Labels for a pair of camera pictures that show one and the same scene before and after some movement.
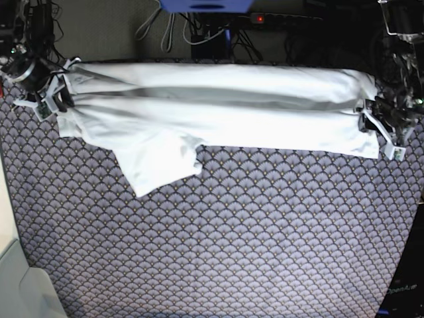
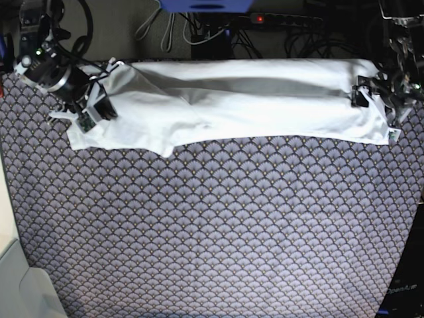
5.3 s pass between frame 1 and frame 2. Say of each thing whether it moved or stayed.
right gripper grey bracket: moved
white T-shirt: moved
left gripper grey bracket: moved
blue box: stayed
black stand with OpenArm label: stayed
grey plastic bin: stayed
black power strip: stayed
